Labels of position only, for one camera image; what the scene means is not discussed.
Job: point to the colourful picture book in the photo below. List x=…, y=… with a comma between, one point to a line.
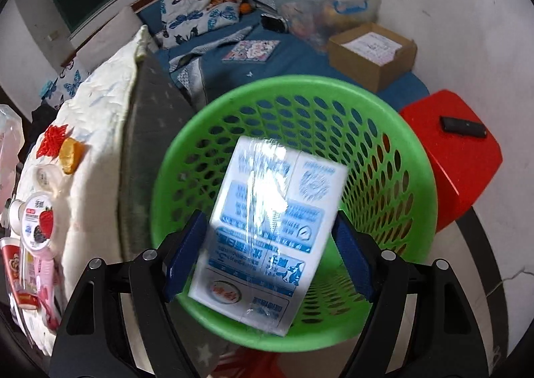
x=251, y=51

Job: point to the green plastic mesh basket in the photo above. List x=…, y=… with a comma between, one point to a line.
x=390, y=192

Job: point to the red foam fruit net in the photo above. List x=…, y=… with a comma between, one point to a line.
x=53, y=138

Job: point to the butterfly print pillow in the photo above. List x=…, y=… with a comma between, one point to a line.
x=182, y=20
x=65, y=85

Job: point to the strawberry yogurt cup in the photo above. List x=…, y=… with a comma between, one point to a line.
x=37, y=222

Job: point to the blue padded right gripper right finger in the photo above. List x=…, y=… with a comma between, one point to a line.
x=346, y=238

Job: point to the white quilted table cover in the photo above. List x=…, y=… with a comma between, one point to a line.
x=86, y=202

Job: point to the black small device on bed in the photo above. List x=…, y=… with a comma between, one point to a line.
x=274, y=23

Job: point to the black remote control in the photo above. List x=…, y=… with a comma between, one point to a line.
x=463, y=127

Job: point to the bitten orange bread slice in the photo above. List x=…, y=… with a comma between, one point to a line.
x=70, y=155

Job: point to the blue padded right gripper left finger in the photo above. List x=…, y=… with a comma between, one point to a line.
x=183, y=252

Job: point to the clear plastic storage bin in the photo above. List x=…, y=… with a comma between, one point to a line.
x=316, y=21

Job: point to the brown cardboard box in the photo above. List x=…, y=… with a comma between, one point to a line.
x=372, y=55

